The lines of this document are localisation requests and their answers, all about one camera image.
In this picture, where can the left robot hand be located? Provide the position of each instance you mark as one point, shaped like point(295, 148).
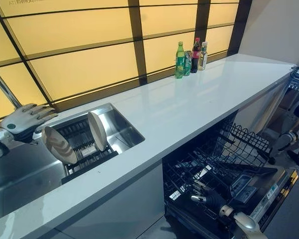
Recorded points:
point(17, 122)

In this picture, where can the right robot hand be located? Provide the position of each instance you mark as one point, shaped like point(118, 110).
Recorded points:
point(214, 198)

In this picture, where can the open dishwasher door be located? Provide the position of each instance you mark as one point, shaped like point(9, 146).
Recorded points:
point(266, 196)

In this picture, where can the cream round plate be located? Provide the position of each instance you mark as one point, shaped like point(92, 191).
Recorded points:
point(97, 130)
point(58, 147)

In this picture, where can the stainless steel sink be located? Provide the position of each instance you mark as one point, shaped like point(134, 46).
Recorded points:
point(27, 174)

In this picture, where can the black dish drying rack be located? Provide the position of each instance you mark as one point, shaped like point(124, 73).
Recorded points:
point(87, 147)

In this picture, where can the yellow backlit dark-framed window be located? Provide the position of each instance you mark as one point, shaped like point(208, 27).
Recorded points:
point(77, 54)

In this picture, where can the white cabinet front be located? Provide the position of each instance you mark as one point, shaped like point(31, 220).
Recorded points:
point(119, 206)

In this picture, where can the silver standing robot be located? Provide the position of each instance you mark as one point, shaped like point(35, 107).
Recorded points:
point(287, 129)

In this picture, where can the green drink can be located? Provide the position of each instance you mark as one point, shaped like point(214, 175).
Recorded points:
point(188, 63)

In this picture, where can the green soda bottle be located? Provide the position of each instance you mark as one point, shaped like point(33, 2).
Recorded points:
point(180, 63)

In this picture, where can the clear bottle yellow liquid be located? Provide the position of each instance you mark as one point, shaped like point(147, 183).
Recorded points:
point(202, 58)

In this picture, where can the cola bottle red cap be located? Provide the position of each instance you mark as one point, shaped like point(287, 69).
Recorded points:
point(195, 56)

